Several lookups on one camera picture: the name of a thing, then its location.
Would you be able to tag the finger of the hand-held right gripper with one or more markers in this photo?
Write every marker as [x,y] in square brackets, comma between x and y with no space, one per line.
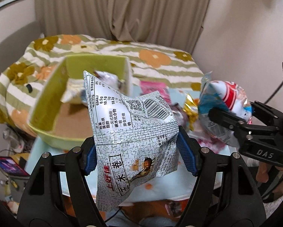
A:
[269,114]
[226,116]

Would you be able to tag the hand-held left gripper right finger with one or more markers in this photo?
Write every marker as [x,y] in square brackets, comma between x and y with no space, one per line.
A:
[186,151]

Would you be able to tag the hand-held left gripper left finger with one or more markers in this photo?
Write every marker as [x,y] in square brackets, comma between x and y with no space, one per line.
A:
[90,158]

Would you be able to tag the blue white red snack packet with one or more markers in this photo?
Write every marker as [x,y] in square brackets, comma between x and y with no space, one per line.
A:
[217,94]

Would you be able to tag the pink white snack packet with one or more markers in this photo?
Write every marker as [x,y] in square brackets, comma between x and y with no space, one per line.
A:
[212,144]

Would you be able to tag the gold foil snack packet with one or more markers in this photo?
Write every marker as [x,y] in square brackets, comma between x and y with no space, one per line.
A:
[191,108]

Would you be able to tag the dark maroon snack packet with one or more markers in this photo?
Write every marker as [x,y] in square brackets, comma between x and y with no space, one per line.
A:
[179,113]

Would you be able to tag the grey speckled snack packet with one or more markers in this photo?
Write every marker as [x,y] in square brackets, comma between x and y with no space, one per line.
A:
[122,127]

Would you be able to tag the cream white snack packet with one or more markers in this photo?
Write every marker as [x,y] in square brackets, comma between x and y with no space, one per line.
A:
[73,89]

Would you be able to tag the light pink snack packet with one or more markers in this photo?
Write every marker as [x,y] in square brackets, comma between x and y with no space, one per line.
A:
[153,87]

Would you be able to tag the green cardboard box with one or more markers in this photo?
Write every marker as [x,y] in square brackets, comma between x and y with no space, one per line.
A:
[49,92]

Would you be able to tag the silver snack packet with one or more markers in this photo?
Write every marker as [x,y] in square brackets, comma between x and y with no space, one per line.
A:
[106,76]

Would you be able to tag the person's right hand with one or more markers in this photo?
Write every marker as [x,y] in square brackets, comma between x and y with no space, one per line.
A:
[263,173]

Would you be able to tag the light blue daisy mat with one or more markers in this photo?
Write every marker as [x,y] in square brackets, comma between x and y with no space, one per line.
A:
[155,189]

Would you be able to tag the tablet with lit screen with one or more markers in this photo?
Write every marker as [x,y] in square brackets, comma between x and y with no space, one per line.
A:
[7,165]

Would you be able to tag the floral striped blanket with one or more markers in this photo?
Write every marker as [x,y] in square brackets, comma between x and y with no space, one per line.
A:
[155,56]

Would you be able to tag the small black object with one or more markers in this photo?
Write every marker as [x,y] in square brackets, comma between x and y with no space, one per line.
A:
[29,88]

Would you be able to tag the beige curtain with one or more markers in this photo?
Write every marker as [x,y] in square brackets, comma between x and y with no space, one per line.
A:
[132,11]

